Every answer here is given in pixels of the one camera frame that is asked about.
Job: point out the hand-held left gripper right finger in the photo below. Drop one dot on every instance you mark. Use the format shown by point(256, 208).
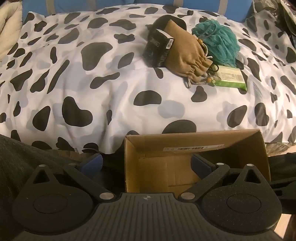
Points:
point(201, 165)

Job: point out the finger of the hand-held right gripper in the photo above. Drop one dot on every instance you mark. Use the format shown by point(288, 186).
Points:
point(284, 184)

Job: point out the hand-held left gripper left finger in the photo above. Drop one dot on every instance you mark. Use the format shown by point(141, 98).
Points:
point(92, 165)

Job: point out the brown cardboard box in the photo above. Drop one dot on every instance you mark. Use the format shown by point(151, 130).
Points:
point(150, 148)

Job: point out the teal bath loofah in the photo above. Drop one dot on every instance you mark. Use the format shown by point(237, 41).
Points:
point(222, 41)

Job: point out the cow print blanket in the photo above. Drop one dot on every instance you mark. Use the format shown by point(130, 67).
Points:
point(104, 92)

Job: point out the green wipes packet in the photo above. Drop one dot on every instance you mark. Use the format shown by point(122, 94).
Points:
point(231, 78)

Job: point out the black packet with barcode label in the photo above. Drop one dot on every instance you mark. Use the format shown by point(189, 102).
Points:
point(155, 51)

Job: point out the black cloth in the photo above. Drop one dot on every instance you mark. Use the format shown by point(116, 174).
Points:
point(159, 23)

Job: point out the beige quilt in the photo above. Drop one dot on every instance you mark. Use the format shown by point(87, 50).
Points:
point(9, 23)

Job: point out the dark shiny plastic bag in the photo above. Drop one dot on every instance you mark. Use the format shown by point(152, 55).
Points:
point(277, 14)

